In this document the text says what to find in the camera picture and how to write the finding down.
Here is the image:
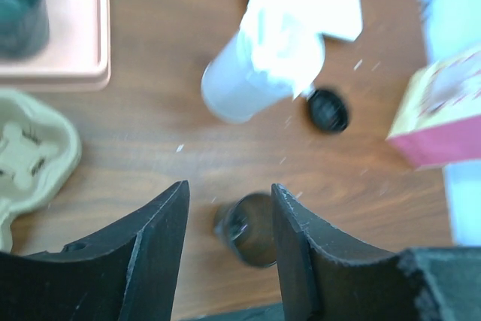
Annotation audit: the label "cardboard cup carrier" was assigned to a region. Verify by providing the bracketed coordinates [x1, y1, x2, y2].
[1, 88, 82, 253]

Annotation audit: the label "pink paper gift bag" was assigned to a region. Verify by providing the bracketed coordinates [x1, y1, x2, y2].
[386, 45, 480, 168]

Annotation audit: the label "white cylindrical holder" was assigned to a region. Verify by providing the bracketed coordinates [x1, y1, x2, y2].
[201, 27, 326, 125]

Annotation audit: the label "brown takeout coffee cup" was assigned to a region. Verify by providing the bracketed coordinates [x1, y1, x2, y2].
[213, 192, 277, 268]

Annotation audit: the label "dark green mug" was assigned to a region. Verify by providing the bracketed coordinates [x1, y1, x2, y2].
[1, 0, 50, 59]

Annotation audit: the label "pink plastic tray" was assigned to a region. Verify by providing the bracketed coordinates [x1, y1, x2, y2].
[1, 0, 111, 92]

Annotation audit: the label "white paper stir sticks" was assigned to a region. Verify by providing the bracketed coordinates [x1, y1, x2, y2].
[239, 0, 325, 98]

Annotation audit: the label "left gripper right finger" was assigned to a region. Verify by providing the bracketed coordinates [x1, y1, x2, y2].
[271, 183, 480, 320]

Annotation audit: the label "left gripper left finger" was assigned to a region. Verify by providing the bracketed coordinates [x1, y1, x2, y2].
[1, 180, 190, 320]

